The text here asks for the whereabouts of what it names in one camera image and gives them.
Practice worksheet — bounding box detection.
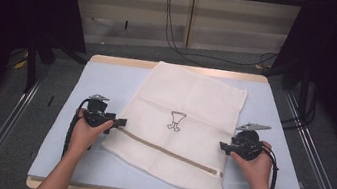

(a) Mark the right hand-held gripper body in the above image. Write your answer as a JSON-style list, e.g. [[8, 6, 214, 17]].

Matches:
[[228, 120, 273, 165]]

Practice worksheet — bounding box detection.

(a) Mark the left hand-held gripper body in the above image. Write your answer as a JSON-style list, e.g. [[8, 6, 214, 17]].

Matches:
[[80, 92, 120, 132]]

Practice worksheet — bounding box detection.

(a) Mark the white mesh laundry bag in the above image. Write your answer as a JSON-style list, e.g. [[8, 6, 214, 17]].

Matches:
[[95, 53, 251, 189]]

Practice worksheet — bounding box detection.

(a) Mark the person's right hand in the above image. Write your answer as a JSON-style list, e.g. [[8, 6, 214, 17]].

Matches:
[[224, 135, 277, 189]]

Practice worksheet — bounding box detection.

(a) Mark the person's left hand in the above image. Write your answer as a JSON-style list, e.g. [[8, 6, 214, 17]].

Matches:
[[65, 106, 117, 164]]

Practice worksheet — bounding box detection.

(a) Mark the light blue table mat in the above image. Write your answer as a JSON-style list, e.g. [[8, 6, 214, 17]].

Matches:
[[26, 49, 325, 189]]

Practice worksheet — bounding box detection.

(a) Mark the black metal stand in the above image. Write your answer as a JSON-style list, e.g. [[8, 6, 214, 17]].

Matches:
[[20, 40, 43, 96]]

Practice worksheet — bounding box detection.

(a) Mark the yellow tape piece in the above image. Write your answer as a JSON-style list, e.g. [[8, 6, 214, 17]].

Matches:
[[12, 56, 30, 72]]

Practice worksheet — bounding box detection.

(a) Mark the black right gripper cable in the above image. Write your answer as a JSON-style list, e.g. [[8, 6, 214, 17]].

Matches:
[[254, 144, 284, 189]]

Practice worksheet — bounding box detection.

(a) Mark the black cable bundle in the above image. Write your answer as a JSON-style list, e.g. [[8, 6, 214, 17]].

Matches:
[[279, 86, 321, 136]]

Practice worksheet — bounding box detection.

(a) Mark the black floor cable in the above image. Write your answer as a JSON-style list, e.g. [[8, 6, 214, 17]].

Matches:
[[154, 0, 288, 79]]

